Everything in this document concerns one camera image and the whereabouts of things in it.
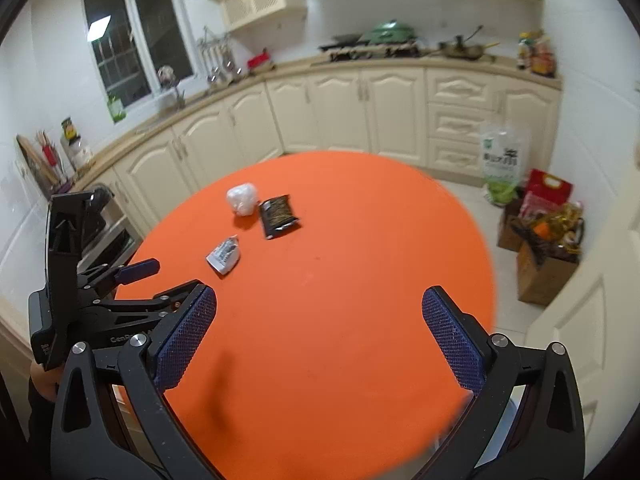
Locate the black frying pan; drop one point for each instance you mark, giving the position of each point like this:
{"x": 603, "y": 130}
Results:
{"x": 346, "y": 39}

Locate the white and grey wrapper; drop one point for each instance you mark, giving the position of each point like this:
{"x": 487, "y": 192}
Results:
{"x": 223, "y": 256}

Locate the cream lower kitchen cabinets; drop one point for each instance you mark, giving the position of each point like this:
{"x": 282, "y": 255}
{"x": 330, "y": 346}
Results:
{"x": 350, "y": 110}

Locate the black rice cooker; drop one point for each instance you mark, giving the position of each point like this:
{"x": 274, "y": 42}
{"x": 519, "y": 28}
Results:
{"x": 102, "y": 197}

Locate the red kitchen utensil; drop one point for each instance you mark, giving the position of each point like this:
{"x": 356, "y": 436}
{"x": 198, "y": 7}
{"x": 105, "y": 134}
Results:
{"x": 48, "y": 152}

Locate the green pot lid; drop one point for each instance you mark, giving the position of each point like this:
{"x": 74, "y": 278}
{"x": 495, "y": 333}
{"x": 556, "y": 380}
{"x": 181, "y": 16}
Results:
{"x": 390, "y": 34}

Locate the metal rack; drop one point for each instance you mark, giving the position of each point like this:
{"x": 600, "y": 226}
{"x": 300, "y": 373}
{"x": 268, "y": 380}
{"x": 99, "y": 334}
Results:
{"x": 110, "y": 240}

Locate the small brown cardboard box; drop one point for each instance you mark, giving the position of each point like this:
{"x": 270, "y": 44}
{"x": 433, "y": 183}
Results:
{"x": 509, "y": 235}

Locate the kitchen window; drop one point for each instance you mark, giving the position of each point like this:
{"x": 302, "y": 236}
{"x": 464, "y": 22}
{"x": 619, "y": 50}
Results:
{"x": 135, "y": 35}

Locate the pink round jar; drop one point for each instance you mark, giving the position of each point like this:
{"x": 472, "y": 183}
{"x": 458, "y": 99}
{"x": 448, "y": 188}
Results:
{"x": 166, "y": 76}

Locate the glass jar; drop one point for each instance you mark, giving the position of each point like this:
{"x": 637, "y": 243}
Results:
{"x": 77, "y": 147}

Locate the black snack packet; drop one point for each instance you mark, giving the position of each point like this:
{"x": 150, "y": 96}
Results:
{"x": 279, "y": 217}

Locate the wooden cutting board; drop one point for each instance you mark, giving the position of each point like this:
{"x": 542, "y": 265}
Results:
{"x": 32, "y": 165}

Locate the white panel door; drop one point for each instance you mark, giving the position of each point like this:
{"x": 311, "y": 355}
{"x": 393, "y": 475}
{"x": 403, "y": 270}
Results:
{"x": 590, "y": 310}

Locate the gas stove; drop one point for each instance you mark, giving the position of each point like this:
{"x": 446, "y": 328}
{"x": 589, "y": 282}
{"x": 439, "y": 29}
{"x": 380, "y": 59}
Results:
{"x": 375, "y": 51}

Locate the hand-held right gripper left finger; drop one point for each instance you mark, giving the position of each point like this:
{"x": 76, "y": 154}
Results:
{"x": 185, "y": 340}

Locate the green dish soap bottle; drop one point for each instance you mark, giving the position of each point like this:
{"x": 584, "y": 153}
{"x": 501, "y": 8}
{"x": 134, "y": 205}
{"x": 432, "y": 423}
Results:
{"x": 116, "y": 109}

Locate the white plastic ball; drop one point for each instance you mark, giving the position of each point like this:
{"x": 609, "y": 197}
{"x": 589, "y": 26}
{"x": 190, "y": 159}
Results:
{"x": 242, "y": 200}

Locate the red pot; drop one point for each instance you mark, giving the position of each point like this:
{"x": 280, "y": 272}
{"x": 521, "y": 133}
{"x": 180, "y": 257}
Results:
{"x": 260, "y": 61}

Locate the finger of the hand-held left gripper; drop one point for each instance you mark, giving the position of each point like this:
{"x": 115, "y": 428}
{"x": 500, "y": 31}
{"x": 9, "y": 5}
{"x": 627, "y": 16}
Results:
{"x": 140, "y": 270}
{"x": 145, "y": 305}

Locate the metal faucet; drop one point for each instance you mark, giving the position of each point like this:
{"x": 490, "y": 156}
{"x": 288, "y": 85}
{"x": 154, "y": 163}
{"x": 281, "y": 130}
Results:
{"x": 177, "y": 97}

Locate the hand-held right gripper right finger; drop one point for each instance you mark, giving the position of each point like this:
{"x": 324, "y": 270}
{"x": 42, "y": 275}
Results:
{"x": 455, "y": 340}

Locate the clear rice sack green print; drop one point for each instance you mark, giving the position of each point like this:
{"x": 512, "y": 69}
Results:
{"x": 502, "y": 170}

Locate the red gift box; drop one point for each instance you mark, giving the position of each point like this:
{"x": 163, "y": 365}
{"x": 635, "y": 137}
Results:
{"x": 547, "y": 195}

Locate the hanging utensil rack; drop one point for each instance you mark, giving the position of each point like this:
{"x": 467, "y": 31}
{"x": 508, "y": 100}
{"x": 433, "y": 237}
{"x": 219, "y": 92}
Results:
{"x": 217, "y": 57}

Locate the cluster of condiment bottles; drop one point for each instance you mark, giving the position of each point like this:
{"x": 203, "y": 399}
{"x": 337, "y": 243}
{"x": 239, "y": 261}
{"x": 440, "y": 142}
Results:
{"x": 537, "y": 57}

